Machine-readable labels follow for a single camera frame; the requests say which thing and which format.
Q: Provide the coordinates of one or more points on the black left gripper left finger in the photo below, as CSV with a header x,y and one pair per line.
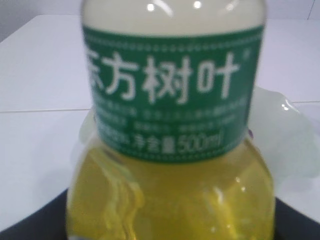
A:
x,y
47,223

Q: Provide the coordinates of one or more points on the yellow tea bottle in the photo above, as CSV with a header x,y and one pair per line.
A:
x,y
210,44

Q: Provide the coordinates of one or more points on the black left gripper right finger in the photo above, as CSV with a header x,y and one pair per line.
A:
x,y
290,224

